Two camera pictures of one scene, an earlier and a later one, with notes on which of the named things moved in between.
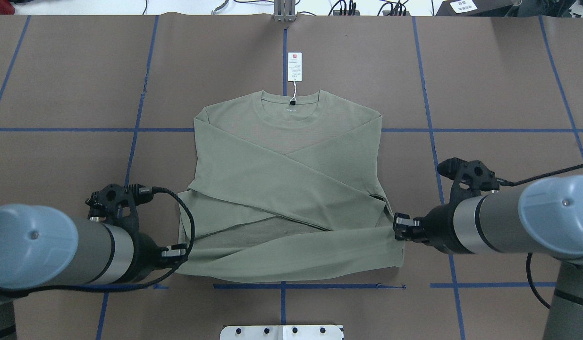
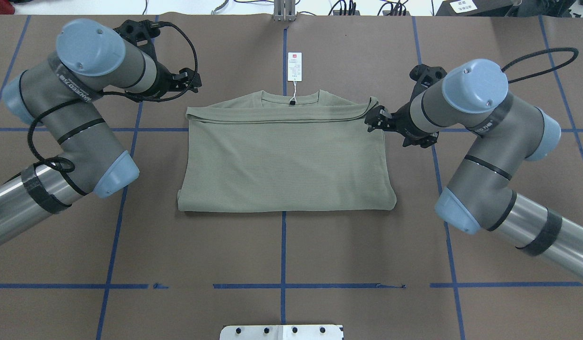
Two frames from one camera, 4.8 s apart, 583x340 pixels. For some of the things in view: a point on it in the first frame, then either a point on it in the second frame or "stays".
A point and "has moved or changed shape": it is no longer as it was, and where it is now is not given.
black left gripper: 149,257 → 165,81
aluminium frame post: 284,10 stays
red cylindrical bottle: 1,7 stays
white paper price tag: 294,66 stays
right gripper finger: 406,232 → 377,117
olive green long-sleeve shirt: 286,188 has moved or changed shape
